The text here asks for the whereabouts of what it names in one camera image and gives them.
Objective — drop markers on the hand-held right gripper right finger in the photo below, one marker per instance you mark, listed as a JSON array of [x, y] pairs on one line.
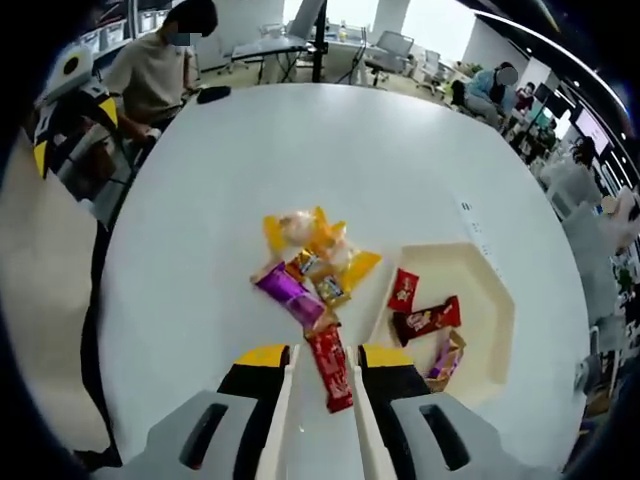
[[405, 385]]

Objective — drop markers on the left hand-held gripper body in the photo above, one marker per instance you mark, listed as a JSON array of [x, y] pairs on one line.
[[72, 65]]

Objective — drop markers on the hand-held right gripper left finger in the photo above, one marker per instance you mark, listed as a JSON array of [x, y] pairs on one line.
[[240, 390]]

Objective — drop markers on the purple snack packet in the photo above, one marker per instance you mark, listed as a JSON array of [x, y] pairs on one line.
[[447, 362], [292, 295]]

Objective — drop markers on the red long snack packet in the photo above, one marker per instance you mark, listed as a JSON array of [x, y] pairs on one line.
[[332, 370], [425, 320]]

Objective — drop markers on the small red candy packet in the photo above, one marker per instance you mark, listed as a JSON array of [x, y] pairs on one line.
[[404, 290]]

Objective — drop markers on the cream hexagonal container tray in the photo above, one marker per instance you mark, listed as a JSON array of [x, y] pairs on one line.
[[480, 310]]

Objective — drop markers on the gold candy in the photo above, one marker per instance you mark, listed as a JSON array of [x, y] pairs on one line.
[[332, 290], [305, 263]]

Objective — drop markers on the yellow pastry snack packet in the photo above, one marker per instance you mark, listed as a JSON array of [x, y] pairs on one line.
[[330, 235], [360, 265], [275, 235]]

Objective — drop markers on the black pouch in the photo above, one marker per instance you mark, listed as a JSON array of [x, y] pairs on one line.
[[214, 95]]

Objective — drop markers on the white desk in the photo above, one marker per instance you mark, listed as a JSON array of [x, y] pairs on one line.
[[270, 47]]

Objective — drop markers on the black pole stand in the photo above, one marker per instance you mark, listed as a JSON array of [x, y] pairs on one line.
[[320, 45]]

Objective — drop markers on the grey office chair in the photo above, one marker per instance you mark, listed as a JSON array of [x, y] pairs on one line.
[[395, 45]]

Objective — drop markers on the computer monitor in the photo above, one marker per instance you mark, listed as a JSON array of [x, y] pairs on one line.
[[595, 131]]

